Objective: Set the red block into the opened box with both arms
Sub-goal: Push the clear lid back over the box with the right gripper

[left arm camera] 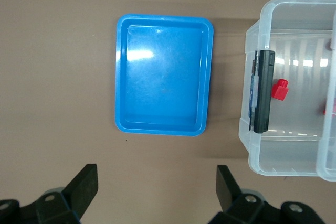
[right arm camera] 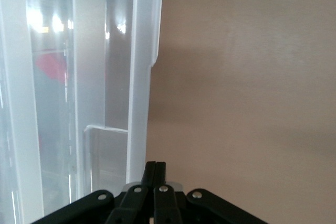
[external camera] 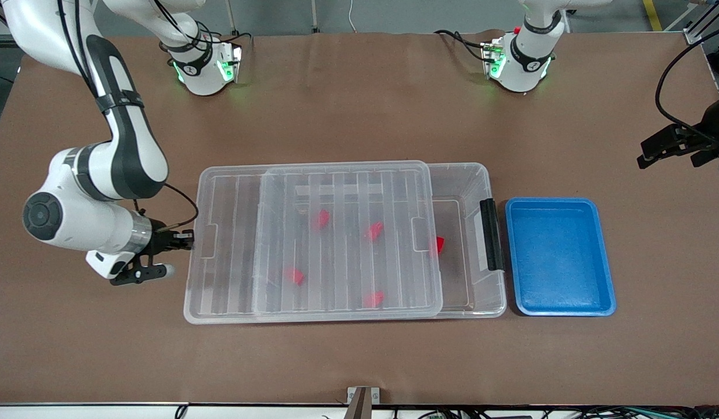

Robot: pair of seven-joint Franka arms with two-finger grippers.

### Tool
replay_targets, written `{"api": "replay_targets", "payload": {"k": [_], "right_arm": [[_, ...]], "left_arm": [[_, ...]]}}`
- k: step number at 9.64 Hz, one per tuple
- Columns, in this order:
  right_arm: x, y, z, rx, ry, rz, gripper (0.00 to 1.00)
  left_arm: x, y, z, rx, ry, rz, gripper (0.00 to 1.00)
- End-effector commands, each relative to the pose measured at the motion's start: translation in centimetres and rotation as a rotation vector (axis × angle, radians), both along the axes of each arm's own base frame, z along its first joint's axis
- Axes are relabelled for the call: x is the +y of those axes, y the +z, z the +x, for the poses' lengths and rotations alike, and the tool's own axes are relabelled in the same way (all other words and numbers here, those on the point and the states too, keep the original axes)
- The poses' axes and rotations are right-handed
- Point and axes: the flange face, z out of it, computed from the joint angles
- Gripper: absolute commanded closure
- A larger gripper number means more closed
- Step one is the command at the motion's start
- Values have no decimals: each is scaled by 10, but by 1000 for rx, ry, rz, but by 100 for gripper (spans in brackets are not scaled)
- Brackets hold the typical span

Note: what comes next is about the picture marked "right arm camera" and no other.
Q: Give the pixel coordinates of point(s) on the red block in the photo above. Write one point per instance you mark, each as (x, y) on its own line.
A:
(50, 68)

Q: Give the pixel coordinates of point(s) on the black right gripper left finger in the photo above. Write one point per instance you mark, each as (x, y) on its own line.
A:
(136, 203)

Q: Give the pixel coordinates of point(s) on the clear plastic storage bin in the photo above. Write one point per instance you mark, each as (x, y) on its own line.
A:
(141, 90)

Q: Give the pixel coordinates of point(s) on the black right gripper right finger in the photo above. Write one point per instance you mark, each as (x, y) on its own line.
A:
(165, 203)

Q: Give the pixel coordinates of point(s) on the clear plastic storage box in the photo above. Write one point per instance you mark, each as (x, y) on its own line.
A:
(52, 129)

